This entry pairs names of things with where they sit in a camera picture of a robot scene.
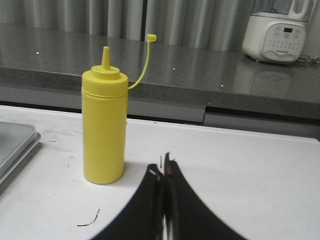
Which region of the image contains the white blender appliance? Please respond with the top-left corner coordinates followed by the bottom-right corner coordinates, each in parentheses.
top-left (242, 0), bottom-right (317, 64)

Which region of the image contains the yellow squeeze bottle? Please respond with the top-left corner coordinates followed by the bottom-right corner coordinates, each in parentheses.
top-left (81, 34), bottom-right (157, 185)

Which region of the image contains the silver digital kitchen scale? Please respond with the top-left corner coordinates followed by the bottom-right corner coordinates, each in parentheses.
top-left (0, 121), bottom-right (41, 193)

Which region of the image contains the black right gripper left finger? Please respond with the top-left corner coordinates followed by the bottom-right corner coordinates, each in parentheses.
top-left (94, 164), bottom-right (165, 240)

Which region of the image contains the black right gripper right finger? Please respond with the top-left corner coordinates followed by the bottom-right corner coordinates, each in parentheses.
top-left (163, 153), bottom-right (244, 240)

